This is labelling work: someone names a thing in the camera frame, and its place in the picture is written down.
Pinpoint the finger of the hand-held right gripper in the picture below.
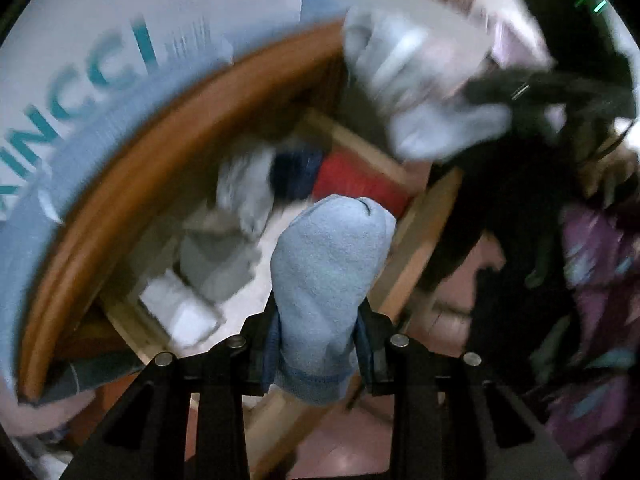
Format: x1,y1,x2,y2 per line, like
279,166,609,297
465,67,636,111

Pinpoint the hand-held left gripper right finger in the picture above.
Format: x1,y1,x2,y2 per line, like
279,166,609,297
356,305,581,480

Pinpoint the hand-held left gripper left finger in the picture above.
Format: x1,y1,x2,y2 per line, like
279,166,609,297
75,305,283,480

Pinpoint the light blue sock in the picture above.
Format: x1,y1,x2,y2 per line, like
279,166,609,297
270,194,397,406

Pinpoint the grey ribbed cloth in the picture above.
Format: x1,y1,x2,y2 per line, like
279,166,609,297
177,220,263,306

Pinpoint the grey white sock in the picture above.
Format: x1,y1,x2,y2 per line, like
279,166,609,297
342,7,513,161

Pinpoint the person's right hand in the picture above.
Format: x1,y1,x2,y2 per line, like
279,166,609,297
575,120,640,206

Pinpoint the white folded cloth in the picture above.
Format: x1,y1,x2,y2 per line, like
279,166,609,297
137,270,226,351

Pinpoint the light grey folded cloth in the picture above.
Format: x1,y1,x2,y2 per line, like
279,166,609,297
215,147,281,241

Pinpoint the red folded cloth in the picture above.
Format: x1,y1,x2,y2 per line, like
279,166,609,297
312,152,416,216

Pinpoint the navy folded cloth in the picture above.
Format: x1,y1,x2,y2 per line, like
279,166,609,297
270,147,326,201

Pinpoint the purple floral clothing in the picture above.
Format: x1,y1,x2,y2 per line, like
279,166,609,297
545,205,640,471

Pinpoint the wooden nightstand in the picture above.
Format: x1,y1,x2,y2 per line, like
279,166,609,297
15,15,351,403

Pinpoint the blue checked cloth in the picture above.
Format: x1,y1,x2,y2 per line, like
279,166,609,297
0,35,236,406

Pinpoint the white cardboard shoe box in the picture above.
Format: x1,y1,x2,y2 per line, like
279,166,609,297
0,0,308,161

